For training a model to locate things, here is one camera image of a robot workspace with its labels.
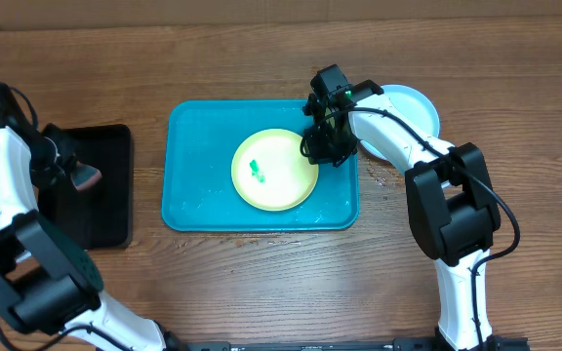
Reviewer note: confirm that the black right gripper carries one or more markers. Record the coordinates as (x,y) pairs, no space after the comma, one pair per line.
(315,139)

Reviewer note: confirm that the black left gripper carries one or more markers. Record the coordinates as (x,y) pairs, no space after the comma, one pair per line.
(45,176)

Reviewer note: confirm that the pink and black sponge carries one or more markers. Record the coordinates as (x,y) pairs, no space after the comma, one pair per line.
(84,177)

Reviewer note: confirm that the yellow green plate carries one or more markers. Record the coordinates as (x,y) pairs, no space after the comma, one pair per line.
(269,172)

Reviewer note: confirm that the light blue plate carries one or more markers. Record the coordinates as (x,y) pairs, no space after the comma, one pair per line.
(413,109)

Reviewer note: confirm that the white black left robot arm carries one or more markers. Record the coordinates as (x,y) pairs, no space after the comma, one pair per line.
(48,283)

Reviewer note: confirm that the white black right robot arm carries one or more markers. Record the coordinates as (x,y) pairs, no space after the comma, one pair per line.
(455,216)

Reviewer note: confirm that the black rectangular tray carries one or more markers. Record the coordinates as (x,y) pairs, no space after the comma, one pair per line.
(101,217)

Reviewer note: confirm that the teal plastic tray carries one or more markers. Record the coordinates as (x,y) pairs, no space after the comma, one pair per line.
(198,193)

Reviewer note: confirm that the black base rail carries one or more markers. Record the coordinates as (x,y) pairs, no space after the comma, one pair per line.
(310,345)

